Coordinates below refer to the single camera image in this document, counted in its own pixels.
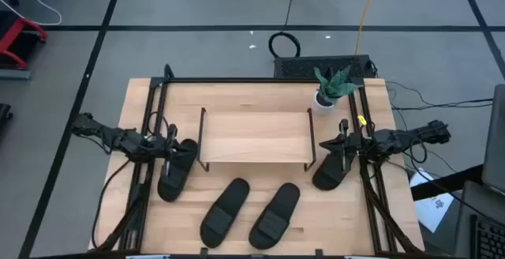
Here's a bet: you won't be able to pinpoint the thin black floor cable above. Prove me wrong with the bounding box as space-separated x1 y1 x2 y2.
385 80 494 112

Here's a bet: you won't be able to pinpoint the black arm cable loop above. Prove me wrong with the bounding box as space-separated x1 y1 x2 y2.
91 158 133 250

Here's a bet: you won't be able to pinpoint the black side table edge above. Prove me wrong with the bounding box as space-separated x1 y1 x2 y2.
410 163 484 201

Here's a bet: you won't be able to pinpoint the black aluminium table frame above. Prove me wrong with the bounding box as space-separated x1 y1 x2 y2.
94 63 425 254

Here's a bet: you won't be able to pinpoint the green artificial plant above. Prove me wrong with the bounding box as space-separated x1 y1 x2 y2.
313 65 363 107

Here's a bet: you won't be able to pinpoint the white paper sheet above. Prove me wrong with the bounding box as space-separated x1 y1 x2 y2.
410 167 455 233

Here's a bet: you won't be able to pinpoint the yellow hanging cable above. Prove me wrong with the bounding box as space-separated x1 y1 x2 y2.
353 0 386 57

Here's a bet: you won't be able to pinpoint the black keyboard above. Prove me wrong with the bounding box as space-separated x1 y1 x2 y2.
273 54 374 79

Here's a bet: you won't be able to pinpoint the grey flat platform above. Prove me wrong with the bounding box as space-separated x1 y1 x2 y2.
0 69 32 81

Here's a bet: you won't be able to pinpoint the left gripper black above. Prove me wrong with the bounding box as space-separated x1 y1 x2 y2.
157 123 197 179

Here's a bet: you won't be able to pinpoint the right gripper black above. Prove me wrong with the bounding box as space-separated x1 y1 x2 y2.
318 118 372 173

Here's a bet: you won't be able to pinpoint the wooden shelf black metal legs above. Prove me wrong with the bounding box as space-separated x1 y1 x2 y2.
196 107 318 173

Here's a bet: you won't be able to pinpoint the white cable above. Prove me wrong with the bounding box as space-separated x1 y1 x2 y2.
0 0 63 26

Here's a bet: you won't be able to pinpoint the black rubber slide sandal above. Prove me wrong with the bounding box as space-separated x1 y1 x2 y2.
248 182 301 251
199 177 251 250
311 142 356 192
157 138 199 203

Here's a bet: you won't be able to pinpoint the white plant pot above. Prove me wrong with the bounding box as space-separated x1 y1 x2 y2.
311 90 336 117

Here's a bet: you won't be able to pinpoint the grey laptop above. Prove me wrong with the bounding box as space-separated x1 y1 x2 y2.
453 84 505 259

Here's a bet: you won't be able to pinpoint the red metal cart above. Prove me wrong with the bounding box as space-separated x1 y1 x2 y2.
0 17 49 70

